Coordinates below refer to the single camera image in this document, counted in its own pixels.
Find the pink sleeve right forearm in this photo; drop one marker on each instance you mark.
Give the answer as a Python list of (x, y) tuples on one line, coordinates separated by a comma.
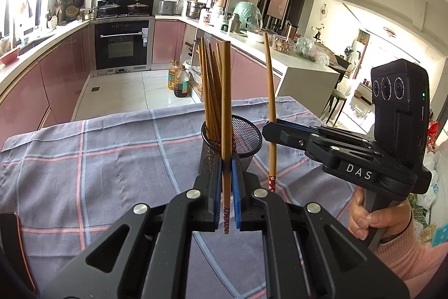
[(422, 267)]

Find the black camera module right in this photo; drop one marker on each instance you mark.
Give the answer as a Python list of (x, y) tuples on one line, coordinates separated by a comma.
[(400, 94)]

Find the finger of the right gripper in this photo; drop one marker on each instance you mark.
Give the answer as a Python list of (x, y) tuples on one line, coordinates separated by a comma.
[(294, 141), (290, 128)]

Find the black built-in oven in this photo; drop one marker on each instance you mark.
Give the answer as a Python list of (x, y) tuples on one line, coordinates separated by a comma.
[(123, 44)]

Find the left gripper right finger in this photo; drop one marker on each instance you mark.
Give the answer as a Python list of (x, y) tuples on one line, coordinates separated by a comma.
[(307, 252)]

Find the bamboo chopstick red end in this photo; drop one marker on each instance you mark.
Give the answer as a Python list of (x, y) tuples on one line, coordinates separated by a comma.
[(210, 134), (203, 73), (272, 113), (226, 133), (213, 70), (210, 93), (219, 85)]

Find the yellow oil bottle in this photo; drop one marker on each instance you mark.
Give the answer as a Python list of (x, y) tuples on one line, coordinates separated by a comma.
[(171, 74)]

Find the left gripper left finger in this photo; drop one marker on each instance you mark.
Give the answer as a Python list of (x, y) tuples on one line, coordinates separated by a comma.
[(145, 253)]

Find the dark oil bottle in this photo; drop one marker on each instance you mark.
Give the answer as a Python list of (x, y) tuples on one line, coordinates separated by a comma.
[(181, 83)]

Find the black range hood stove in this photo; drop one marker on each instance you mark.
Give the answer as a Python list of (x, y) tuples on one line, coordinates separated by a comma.
[(124, 8)]

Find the smartphone with orange edge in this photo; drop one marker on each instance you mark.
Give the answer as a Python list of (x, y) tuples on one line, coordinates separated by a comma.
[(13, 249)]

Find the person's right hand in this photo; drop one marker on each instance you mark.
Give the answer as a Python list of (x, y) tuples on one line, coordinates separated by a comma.
[(393, 220)]

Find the grey plaid tablecloth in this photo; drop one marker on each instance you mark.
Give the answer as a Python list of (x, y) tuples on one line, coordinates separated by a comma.
[(68, 183)]

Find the steel stock pot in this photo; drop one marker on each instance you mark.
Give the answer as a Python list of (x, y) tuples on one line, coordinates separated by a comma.
[(194, 8)]

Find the pink bowl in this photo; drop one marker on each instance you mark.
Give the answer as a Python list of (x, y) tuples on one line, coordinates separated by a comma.
[(10, 57)]

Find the black mesh utensil holder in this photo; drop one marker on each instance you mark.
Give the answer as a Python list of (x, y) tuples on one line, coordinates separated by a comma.
[(246, 142)]

